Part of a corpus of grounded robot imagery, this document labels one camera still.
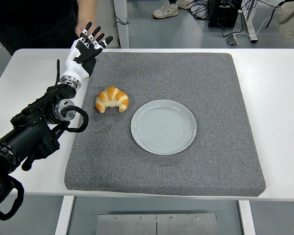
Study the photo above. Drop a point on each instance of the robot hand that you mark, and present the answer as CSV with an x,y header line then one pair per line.
x,y
76,69

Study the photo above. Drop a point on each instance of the croissant bread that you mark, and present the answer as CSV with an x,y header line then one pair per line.
x,y
112,96

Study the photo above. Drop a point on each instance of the person's forearm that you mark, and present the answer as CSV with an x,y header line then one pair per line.
x,y
88,9

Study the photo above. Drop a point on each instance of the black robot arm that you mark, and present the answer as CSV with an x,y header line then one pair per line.
x,y
27,137

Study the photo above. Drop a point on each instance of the grey round plate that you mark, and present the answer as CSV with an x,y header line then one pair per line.
x,y
161,127

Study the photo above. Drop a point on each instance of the person's hand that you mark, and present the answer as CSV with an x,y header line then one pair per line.
x,y
81,24

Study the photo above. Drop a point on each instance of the white cabinet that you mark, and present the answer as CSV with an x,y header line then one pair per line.
x,y
105,24

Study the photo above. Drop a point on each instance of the white desk leg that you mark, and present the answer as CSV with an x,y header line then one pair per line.
x,y
122,36
251,27

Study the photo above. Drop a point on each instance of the person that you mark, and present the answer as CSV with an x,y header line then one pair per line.
x,y
34,24

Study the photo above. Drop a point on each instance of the white sneaker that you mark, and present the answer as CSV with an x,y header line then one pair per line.
x,y
165,11
185,3

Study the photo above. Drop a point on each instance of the grey speckled mat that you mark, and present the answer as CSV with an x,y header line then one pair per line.
x,y
186,73

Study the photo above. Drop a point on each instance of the white table leg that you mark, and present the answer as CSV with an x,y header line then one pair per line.
x,y
247,218
63,218

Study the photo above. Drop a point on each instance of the black computer case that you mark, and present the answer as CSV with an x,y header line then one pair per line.
x,y
223,14

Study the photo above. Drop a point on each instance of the grey power adapter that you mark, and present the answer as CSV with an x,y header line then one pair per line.
x,y
232,40

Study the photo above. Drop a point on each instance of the beige cloth bag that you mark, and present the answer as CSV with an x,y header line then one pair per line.
x,y
291,19

